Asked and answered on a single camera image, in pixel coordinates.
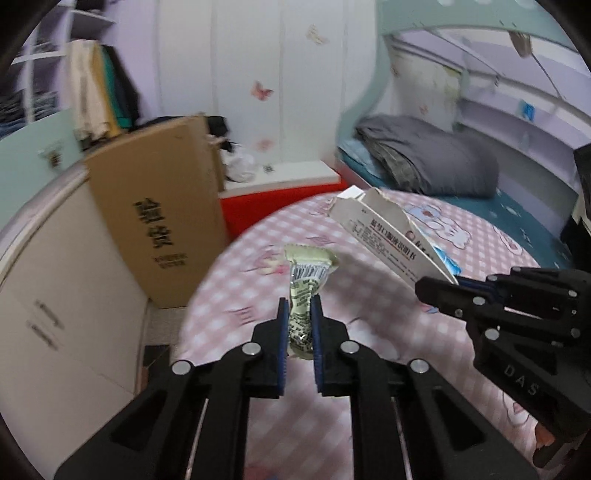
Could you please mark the white cube shelf unit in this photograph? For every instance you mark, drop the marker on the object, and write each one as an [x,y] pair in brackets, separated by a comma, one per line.
[46,55]

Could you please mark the small blue box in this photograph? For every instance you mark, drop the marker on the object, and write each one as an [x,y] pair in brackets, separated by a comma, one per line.
[526,110]

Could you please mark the folded blue jeans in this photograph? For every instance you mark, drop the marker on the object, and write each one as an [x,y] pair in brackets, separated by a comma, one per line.
[32,108]

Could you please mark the white medicine box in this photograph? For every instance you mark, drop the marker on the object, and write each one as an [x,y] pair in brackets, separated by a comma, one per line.
[388,235]

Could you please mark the large cardboard box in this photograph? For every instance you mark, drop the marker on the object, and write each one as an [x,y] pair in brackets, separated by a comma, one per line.
[161,207]

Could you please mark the grey duvet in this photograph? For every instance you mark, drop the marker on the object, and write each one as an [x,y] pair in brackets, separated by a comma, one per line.
[438,161]

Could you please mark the blue white wrapper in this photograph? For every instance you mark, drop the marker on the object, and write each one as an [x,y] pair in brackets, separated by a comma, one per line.
[445,263]

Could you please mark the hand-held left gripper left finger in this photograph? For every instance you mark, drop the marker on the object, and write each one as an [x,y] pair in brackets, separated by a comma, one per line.
[282,341]

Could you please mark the pink checked tablecloth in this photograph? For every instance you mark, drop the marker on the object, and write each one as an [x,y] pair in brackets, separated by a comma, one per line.
[369,314]

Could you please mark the pale green snack wrapper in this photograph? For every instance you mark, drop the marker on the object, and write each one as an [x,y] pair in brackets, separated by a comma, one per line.
[302,295]

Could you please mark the white wardrobe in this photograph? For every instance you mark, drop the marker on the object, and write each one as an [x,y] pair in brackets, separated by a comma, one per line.
[300,92]

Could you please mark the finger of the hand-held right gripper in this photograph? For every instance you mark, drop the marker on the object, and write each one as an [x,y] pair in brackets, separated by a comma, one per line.
[535,286]
[434,290]

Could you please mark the cream hanging jacket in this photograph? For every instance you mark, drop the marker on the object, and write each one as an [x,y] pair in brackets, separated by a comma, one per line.
[85,106]

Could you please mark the mint bunk bed frame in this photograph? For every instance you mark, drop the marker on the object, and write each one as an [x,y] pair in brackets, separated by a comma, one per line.
[415,14]

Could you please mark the teal bed sheet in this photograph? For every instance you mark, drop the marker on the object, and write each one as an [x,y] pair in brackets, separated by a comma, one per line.
[517,217]

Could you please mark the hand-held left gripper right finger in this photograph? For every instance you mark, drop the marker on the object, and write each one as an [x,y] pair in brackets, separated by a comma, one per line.
[317,341]

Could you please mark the white low cabinet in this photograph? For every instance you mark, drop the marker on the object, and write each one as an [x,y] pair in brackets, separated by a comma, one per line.
[69,277]

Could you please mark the black hanging coat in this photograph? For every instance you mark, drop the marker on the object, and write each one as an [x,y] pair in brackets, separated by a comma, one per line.
[128,92]

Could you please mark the brown hanging cloth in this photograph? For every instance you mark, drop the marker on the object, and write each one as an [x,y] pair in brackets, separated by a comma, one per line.
[521,44]

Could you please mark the pine cone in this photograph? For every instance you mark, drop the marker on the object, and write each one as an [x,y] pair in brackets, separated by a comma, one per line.
[55,159]

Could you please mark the beige butterfly sticker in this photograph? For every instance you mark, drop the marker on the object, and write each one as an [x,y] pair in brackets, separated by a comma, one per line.
[317,36]

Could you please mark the red white platform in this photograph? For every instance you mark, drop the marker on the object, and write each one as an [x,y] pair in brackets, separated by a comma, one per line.
[258,207]

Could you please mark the pink butterfly sticker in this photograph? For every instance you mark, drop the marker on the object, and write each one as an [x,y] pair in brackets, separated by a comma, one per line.
[261,90]

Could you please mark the white plastic bag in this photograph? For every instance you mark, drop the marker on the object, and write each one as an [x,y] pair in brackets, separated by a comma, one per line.
[240,166]

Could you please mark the lavender bed shelves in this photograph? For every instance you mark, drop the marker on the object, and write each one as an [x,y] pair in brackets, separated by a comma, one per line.
[531,152]

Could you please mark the green hanging garment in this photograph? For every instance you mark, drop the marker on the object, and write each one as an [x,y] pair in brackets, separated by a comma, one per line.
[113,92]

